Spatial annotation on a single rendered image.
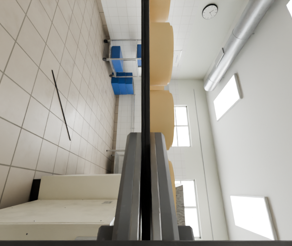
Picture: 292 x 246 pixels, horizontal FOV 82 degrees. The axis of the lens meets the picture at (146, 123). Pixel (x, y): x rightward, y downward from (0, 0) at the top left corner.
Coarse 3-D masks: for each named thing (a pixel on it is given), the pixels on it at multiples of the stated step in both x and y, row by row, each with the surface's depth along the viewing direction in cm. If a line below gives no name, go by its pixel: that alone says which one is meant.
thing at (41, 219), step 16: (16, 208) 105; (32, 208) 105; (48, 208) 105; (64, 208) 104; (80, 208) 104; (96, 208) 104; (112, 208) 104; (0, 224) 74; (16, 224) 74; (32, 224) 74; (48, 224) 74; (64, 224) 74; (80, 224) 74; (96, 224) 74
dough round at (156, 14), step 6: (150, 0) 13; (156, 0) 13; (162, 0) 13; (168, 0) 14; (150, 6) 14; (156, 6) 14; (162, 6) 14; (168, 6) 14; (150, 12) 14; (156, 12) 14; (162, 12) 14; (168, 12) 14; (150, 18) 15; (156, 18) 15; (162, 18) 15
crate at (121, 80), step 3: (120, 72) 492; (123, 72) 491; (120, 75) 488; (123, 75) 488; (120, 78) 484; (123, 78) 484; (120, 81) 480; (123, 81) 480; (120, 84) 482; (123, 84) 482; (120, 87) 496; (123, 87) 496; (120, 90) 510; (123, 90) 510; (123, 93) 526; (126, 93) 526
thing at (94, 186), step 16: (48, 176) 146; (64, 176) 146; (80, 176) 146; (96, 176) 146; (112, 176) 146; (32, 192) 145; (48, 192) 142; (64, 192) 142; (80, 192) 142; (96, 192) 142; (112, 192) 142
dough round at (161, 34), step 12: (156, 24) 12; (168, 24) 12; (156, 36) 12; (168, 36) 12; (156, 48) 12; (168, 48) 12; (156, 60) 12; (168, 60) 12; (156, 72) 13; (168, 72) 13; (156, 84) 14
